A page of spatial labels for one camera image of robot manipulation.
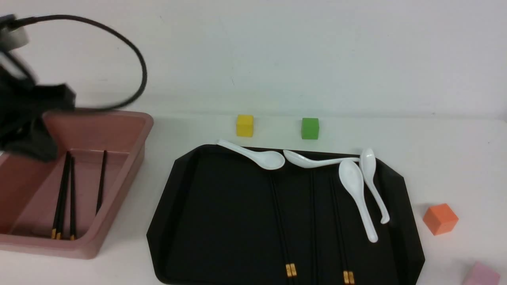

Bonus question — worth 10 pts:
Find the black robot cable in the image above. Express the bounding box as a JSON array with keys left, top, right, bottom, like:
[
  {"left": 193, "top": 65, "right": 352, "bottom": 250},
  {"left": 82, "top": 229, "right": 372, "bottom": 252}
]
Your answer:
[{"left": 0, "top": 14, "right": 148, "bottom": 112}]

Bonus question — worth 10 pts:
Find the pink plastic bin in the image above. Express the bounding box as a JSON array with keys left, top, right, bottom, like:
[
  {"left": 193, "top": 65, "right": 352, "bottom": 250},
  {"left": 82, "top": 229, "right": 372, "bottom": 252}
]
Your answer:
[{"left": 0, "top": 111, "right": 153, "bottom": 259}]

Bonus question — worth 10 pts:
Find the yellow cube block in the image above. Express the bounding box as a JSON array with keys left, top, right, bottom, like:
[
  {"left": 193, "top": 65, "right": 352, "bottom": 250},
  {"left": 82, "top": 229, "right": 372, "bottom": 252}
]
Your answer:
[{"left": 236, "top": 115, "right": 254, "bottom": 137}]

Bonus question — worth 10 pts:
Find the white spoon large centre right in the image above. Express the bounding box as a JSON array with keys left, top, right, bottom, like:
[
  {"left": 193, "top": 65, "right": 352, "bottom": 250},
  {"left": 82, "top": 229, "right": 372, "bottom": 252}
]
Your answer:
[{"left": 338, "top": 159, "right": 378, "bottom": 243}]

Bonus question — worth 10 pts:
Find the white spoon far left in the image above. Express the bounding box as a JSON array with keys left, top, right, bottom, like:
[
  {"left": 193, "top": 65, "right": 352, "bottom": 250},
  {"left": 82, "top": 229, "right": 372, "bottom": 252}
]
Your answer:
[{"left": 216, "top": 139, "right": 286, "bottom": 170}]

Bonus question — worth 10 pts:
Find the orange cube block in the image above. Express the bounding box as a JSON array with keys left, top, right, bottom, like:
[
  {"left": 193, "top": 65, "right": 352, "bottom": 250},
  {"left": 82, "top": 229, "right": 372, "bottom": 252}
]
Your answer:
[{"left": 423, "top": 203, "right": 459, "bottom": 236}]

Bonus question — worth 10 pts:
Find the white spoon far right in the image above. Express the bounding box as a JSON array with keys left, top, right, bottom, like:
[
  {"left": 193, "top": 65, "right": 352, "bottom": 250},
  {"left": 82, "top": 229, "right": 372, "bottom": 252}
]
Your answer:
[{"left": 359, "top": 148, "right": 391, "bottom": 225}]

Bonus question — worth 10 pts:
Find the black chopstick tray pair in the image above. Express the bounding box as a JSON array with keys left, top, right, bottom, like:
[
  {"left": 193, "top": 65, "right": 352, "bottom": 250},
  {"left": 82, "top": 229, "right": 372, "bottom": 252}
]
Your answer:
[{"left": 55, "top": 152, "right": 71, "bottom": 240}]

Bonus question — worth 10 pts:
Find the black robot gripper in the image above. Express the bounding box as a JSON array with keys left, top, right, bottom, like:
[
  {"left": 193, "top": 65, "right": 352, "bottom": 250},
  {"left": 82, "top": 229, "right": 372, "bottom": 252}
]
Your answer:
[{"left": 0, "top": 51, "right": 76, "bottom": 162}]

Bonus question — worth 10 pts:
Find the black serving tray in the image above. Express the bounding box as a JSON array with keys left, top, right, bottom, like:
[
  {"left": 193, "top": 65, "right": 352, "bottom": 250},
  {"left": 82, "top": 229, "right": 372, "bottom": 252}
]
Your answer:
[{"left": 147, "top": 144, "right": 425, "bottom": 285}]

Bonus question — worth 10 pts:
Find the black chopstick in bin left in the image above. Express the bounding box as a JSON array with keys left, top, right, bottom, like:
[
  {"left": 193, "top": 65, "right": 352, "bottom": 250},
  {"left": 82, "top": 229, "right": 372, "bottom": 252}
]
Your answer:
[{"left": 51, "top": 152, "right": 71, "bottom": 239}]

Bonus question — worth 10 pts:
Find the pink cube block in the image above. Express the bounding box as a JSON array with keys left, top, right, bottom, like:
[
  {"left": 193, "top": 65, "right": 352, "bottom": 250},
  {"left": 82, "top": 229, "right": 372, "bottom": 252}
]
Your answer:
[{"left": 462, "top": 261, "right": 501, "bottom": 285}]

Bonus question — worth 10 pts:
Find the white spoon top middle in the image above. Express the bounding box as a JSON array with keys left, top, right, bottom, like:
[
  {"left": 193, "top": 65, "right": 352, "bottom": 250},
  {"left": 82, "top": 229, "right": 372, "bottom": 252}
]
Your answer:
[{"left": 283, "top": 150, "right": 360, "bottom": 169}]

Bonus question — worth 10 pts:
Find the green cube block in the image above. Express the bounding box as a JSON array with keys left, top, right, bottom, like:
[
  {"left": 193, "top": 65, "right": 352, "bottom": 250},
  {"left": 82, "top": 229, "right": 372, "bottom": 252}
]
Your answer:
[{"left": 301, "top": 118, "right": 319, "bottom": 140}]

